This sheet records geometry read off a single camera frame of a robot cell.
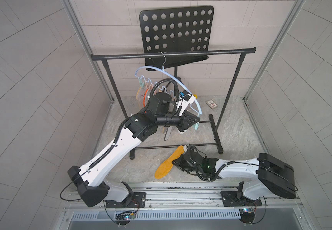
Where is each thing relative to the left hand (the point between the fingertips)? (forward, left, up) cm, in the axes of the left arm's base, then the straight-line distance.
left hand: (199, 119), depth 58 cm
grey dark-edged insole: (+4, +13, -18) cm, 23 cm away
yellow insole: (-8, +14, -34) cm, 38 cm away
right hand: (-7, +11, -32) cm, 35 cm away
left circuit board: (-30, +32, -37) cm, 58 cm away
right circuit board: (-29, -26, -38) cm, 54 cm away
